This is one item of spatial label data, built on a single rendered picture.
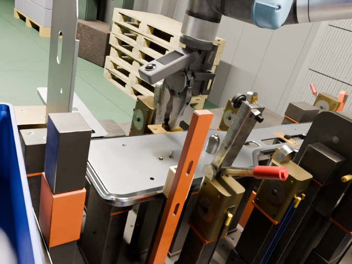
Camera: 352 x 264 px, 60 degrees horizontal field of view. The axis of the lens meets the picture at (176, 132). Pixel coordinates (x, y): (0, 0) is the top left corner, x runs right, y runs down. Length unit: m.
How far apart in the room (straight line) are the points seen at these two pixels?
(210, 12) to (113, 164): 0.36
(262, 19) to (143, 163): 0.37
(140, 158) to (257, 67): 3.27
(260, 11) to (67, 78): 0.34
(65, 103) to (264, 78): 3.43
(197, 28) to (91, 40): 4.10
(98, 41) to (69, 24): 4.14
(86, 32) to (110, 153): 4.13
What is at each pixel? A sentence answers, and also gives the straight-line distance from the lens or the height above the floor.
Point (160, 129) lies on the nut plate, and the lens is 0.71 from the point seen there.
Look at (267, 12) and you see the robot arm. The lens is 0.58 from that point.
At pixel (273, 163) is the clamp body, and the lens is 0.70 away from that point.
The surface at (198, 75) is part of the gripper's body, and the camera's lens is 0.66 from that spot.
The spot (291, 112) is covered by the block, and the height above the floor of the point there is 0.99.
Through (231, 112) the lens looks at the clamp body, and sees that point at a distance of 1.07.
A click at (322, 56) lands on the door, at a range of 3.49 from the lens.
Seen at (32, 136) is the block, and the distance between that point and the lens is 0.55.
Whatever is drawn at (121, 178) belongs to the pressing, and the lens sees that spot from 0.61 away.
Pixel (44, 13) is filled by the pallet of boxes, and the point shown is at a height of 0.38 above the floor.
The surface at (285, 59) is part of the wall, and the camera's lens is 3.70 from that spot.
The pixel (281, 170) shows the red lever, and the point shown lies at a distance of 0.50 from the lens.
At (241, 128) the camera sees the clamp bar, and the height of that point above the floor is 1.17.
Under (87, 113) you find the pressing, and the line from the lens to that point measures 0.83.
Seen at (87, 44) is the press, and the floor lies 0.24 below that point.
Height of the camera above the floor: 1.36
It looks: 26 degrees down
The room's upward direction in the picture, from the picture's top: 16 degrees clockwise
